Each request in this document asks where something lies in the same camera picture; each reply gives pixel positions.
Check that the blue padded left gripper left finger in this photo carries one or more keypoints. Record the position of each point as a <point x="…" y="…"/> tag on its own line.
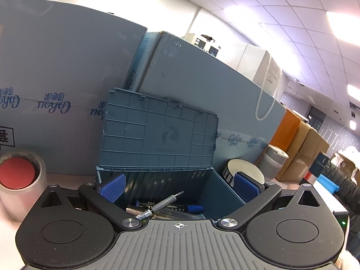
<point x="102" y="197"/>

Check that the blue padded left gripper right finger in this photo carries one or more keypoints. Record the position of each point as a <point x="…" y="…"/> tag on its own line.
<point x="258" y="199"/>

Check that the grey marker pen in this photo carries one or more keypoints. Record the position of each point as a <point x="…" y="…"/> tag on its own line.
<point x="159" y="206"/>

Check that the clear plastic pen case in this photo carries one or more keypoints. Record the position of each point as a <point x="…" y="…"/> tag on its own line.
<point x="165" y="214"/>

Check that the grey lidded canister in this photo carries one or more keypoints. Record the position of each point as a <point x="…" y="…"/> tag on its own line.
<point x="272" y="161"/>

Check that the white black patterned bowl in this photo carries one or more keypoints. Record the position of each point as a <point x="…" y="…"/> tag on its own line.
<point x="236" y="165"/>

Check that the orange cardboard box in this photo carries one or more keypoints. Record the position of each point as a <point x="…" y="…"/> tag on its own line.
<point x="286" y="130"/>

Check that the brown cardboard box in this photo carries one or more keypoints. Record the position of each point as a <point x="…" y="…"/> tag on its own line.
<point x="302" y="151"/>

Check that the light blue plastic block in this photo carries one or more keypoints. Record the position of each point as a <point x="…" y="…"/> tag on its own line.
<point x="328" y="184"/>

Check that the blue plastic storage box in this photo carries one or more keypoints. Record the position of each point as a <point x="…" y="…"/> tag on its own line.
<point x="162" y="148"/>

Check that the red round lid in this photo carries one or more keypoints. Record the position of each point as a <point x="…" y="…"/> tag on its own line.
<point x="16" y="173"/>

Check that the white paper bag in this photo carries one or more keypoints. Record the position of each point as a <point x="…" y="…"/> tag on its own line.
<point x="260" y="67"/>

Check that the long blue carton right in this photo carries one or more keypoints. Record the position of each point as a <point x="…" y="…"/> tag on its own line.
<point x="168" y="67"/>

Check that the large blue carton left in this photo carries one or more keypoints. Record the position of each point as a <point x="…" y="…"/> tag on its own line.
<point x="59" y="61"/>

